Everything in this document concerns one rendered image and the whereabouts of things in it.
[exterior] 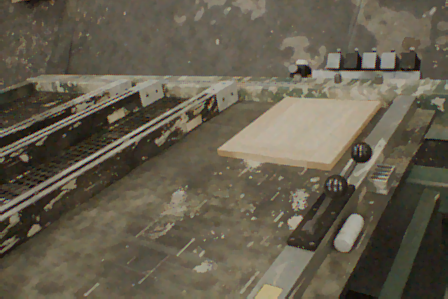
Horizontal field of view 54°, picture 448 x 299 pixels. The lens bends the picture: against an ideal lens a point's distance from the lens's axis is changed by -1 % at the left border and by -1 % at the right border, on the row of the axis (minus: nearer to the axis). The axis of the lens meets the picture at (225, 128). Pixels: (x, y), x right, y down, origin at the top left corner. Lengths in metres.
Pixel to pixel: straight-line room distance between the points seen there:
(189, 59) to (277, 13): 0.67
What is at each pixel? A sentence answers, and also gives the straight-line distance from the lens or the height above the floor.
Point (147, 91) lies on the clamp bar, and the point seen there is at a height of 0.98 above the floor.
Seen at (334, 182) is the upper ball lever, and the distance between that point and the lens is 0.67.
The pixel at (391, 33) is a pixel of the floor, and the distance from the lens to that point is 2.42.
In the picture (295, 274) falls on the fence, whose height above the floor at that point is 1.56.
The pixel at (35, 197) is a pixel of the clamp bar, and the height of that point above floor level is 1.60.
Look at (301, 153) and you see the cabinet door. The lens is 1.08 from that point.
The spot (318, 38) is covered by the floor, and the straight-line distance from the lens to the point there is 2.54.
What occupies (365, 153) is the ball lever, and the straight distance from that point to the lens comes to 0.77.
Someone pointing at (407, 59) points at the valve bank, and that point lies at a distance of 1.53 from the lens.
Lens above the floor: 2.18
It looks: 55 degrees down
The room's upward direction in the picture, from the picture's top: 71 degrees counter-clockwise
